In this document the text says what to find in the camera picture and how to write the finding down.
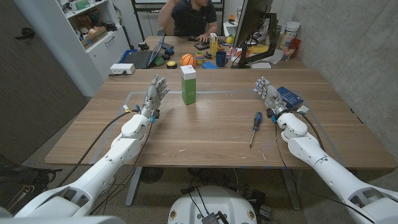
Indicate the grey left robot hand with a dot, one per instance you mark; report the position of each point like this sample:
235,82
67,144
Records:
152,96

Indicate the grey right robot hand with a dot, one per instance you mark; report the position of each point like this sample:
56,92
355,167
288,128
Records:
272,95

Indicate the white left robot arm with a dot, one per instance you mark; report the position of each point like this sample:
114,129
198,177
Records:
99,174

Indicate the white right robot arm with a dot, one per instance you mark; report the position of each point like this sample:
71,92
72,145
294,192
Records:
335,174

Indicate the dark blue flat box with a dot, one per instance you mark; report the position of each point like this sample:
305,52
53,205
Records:
290,97

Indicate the white flat box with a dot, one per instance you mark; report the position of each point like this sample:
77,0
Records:
260,65

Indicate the green white straw box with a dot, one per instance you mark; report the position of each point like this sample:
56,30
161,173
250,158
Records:
188,88

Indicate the white power box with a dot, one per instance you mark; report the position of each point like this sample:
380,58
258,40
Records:
122,68

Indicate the cardboard box with items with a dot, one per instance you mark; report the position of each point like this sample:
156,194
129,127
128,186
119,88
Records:
93,37

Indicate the green buzzer button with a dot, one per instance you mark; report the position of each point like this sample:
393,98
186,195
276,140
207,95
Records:
159,61

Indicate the yellow buzzer button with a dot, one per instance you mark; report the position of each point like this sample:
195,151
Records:
171,64

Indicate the open black laptop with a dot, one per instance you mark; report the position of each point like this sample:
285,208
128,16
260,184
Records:
141,58

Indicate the black buzzer button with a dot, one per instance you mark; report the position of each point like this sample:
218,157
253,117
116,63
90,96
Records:
165,57

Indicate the clear glass cup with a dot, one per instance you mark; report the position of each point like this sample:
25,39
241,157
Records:
286,53

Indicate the blue buzzer button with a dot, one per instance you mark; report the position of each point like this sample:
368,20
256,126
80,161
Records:
169,52

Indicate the yellow toy banana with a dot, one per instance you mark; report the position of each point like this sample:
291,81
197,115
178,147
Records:
258,48

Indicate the small orange basketball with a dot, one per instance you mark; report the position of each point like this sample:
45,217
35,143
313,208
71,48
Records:
187,60

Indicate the small black device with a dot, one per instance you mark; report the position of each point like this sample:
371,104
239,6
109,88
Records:
143,46

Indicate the black phone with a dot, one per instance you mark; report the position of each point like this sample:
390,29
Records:
167,46

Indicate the red cup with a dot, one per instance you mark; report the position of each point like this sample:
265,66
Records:
296,46

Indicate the colourful stacking cups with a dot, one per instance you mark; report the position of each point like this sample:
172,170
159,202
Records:
200,58

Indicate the dark blue mug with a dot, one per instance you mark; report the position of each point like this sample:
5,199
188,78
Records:
220,59

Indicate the white plastic jar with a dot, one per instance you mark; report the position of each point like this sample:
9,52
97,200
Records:
289,32

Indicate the light blue flat block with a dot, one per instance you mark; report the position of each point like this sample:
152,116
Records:
209,65

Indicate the black calculator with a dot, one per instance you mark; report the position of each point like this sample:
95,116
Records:
202,45

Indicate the yellow tall carton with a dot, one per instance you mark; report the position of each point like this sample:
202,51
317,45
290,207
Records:
213,45

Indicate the black computer monitor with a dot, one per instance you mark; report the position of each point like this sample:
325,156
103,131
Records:
250,18

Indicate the person in dark shirt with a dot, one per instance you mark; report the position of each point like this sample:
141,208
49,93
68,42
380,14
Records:
192,18

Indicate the grey table leg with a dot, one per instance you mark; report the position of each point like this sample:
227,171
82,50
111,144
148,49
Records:
134,186
291,189

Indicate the white shelf cabinet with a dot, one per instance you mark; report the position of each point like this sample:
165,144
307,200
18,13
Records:
62,46

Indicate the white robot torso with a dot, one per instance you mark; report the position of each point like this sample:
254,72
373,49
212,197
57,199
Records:
214,202

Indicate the black bag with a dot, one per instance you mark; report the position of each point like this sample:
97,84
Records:
21,180

